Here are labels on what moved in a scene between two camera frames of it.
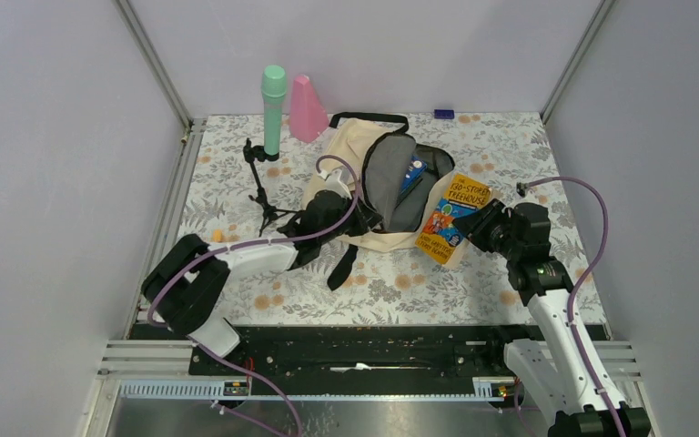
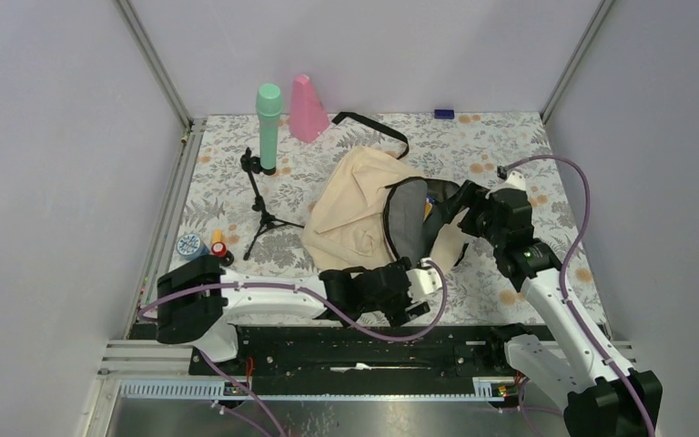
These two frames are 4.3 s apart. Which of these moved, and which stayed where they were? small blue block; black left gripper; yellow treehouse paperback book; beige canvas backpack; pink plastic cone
Moved: black left gripper; beige canvas backpack; yellow treehouse paperback book
Stayed: small blue block; pink plastic cone
